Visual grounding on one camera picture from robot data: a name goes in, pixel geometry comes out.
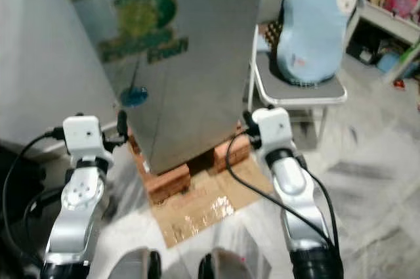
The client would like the silver fridge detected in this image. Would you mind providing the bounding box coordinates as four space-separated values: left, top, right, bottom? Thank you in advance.
56 0 267 175

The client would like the red brick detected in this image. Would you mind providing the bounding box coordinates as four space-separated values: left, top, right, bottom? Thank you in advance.
213 133 252 173
145 163 192 204
127 131 153 169

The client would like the white chair grey seat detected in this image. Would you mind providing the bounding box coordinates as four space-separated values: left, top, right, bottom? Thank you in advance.
249 0 349 143

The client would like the brown cardboard sheet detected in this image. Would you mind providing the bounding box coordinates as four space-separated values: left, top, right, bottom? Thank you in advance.
147 157 274 249

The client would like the light blue cushion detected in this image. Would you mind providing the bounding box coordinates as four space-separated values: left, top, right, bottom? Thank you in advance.
275 0 363 87

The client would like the grey robot left leg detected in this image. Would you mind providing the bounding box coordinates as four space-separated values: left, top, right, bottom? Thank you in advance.
108 249 162 279

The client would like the grey robot leg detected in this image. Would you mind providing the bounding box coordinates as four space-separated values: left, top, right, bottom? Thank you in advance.
199 249 270 279
108 249 162 279

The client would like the grey robot right leg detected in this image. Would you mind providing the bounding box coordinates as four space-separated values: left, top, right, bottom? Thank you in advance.
199 249 270 279

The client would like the black bulky object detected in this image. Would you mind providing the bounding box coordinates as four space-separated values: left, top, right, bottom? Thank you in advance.
0 144 41 279

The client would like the white shelf unit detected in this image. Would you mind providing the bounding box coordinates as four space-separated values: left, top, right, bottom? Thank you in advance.
357 0 420 45

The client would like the pink backpack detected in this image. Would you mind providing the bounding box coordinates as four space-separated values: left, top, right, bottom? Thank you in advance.
383 0 420 21

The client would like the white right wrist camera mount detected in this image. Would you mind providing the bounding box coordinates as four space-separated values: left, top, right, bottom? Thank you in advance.
253 106 295 156

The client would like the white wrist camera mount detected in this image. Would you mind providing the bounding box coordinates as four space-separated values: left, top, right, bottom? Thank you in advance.
63 116 104 162
253 106 295 156

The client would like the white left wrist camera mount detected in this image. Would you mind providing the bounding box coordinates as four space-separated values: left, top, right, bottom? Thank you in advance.
63 116 104 162

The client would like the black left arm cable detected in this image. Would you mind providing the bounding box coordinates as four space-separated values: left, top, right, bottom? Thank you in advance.
1 131 68 272

